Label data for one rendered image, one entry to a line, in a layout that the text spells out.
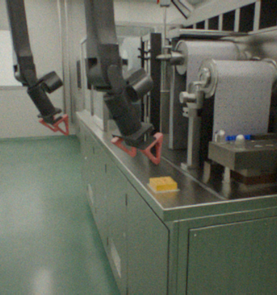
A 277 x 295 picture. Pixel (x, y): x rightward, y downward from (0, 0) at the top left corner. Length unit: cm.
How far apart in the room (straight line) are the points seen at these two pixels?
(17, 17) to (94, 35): 50
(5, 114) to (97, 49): 600
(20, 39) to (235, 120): 81
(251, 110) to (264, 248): 49
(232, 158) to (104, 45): 54
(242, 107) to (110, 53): 66
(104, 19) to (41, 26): 594
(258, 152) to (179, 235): 36
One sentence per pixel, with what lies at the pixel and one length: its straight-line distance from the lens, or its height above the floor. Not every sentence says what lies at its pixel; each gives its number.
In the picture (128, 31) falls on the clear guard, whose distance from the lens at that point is 211.
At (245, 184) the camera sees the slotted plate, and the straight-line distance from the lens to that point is 106.
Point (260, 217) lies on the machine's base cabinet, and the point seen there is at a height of 83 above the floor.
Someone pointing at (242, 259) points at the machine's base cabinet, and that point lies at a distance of 108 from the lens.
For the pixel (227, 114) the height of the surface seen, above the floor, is 112.
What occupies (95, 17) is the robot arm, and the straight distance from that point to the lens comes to 69.
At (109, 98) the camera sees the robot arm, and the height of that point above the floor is 121.
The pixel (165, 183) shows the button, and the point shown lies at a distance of 98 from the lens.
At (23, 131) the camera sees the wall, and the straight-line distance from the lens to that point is 665.
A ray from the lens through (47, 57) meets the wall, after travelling 656.
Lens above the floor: 125
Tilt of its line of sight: 13 degrees down
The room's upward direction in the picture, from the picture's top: straight up
